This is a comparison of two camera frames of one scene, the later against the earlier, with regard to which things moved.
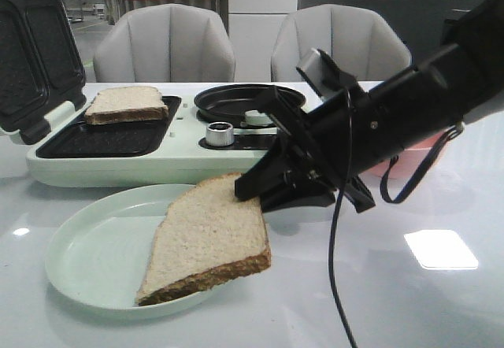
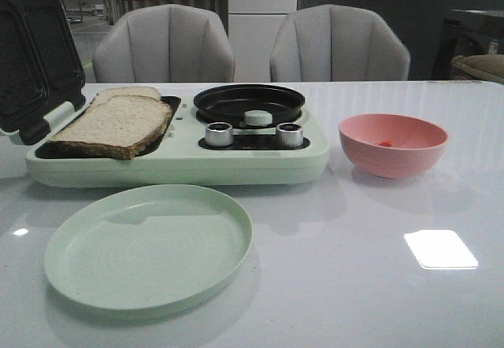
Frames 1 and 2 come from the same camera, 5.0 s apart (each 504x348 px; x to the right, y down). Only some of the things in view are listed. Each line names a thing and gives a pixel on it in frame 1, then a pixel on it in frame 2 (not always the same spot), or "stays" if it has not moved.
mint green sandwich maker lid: x=41 y=62 stays
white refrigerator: x=258 y=3 stays
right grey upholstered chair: x=365 y=42 stays
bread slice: x=206 y=238 -> x=120 y=126
